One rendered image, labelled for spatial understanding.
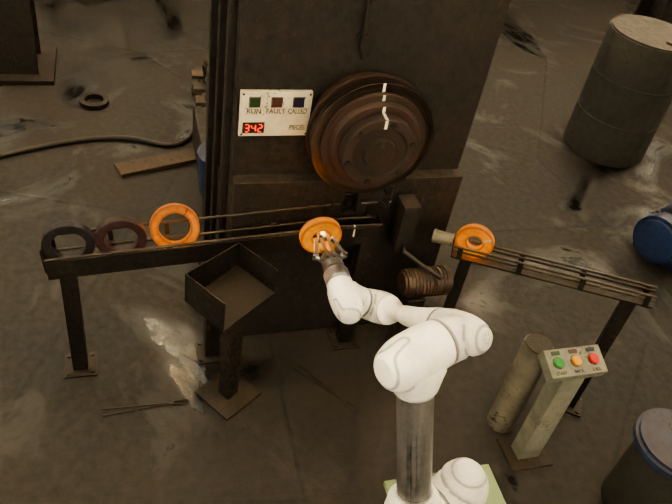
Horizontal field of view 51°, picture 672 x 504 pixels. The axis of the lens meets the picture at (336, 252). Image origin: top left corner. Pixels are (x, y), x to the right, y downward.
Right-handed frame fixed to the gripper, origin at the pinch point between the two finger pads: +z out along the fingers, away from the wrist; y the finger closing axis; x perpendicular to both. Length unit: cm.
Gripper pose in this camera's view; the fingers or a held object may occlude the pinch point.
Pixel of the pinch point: (321, 231)
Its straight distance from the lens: 254.4
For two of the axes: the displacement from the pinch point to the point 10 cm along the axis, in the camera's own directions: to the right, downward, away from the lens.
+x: 1.6, -7.1, -6.8
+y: 9.5, -0.7, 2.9
